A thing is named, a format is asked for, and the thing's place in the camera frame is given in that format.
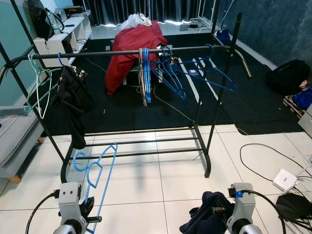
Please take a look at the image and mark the navy printed t-shirt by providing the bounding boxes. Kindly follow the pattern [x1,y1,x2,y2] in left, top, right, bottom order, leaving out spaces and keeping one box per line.
[179,191,234,234]

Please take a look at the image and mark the blue plastic hanger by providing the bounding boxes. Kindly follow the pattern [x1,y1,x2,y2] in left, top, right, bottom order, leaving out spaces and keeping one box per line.
[173,45,237,94]
[57,51,69,67]
[73,143,119,234]
[151,46,187,101]
[144,47,153,104]

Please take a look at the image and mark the white hanger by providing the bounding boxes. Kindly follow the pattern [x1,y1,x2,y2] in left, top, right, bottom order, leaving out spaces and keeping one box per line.
[33,72,55,120]

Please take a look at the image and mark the teal hanger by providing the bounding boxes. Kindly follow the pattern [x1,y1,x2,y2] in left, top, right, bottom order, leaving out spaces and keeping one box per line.
[25,53,63,115]

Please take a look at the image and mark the copper metal hanger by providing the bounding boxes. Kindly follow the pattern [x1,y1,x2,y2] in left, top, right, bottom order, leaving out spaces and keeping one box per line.
[138,47,147,106]

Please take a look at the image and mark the white power box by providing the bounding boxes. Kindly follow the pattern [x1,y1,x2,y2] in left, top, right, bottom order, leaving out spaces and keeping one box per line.
[272,168,298,193]

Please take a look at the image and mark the black shorts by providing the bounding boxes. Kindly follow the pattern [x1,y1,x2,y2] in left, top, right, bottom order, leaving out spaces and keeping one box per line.
[51,68,88,150]

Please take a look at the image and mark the grey ottoman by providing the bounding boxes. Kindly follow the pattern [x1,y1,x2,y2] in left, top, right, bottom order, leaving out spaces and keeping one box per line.
[0,115,45,184]

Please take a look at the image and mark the black printed shirt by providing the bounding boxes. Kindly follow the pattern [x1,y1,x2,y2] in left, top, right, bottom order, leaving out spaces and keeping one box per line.
[68,66,97,114]

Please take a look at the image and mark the blue cloth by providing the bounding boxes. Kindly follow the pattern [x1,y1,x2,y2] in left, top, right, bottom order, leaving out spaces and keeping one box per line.
[292,87,312,111]

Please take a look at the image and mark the black duffel bag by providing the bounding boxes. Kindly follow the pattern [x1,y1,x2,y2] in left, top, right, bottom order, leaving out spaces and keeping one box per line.
[266,59,311,96]

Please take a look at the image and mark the bent metal tube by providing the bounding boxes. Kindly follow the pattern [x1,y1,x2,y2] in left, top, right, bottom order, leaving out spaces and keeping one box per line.
[229,46,254,79]

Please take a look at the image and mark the black metal clothes rack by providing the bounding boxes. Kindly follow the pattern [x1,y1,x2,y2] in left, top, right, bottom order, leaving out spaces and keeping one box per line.
[0,12,244,183]

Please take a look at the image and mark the white shelf unit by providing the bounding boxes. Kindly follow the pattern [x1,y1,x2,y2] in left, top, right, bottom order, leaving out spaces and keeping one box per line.
[33,15,94,62]

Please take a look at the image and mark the white plastic bag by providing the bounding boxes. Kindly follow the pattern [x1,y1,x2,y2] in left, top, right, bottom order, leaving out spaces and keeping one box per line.
[119,13,153,29]

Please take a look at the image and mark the dark curtain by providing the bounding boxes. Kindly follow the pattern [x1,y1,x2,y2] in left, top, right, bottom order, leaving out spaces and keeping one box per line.
[88,0,218,25]

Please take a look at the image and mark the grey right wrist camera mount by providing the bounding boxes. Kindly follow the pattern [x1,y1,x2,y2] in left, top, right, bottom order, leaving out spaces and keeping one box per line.
[228,183,256,230]

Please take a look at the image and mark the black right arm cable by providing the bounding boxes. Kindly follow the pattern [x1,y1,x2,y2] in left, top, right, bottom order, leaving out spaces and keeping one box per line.
[241,189,288,234]

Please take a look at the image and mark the black floor cable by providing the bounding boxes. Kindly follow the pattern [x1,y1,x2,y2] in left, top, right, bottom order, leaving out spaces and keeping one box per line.
[238,143,312,184]

